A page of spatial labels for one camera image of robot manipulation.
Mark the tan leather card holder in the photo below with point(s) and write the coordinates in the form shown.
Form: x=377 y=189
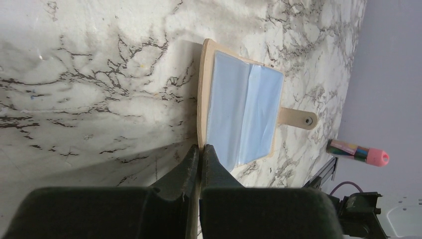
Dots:
x=239 y=106

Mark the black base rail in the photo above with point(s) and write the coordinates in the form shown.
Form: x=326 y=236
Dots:
x=326 y=173

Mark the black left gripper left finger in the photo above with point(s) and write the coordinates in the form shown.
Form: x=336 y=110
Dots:
x=167 y=209

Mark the pink bottle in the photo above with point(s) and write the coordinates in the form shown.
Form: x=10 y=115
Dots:
x=371 y=156

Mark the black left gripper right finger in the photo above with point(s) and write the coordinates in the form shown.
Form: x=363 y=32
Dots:
x=228 y=210

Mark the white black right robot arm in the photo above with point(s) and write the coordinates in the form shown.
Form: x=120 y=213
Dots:
x=371 y=215

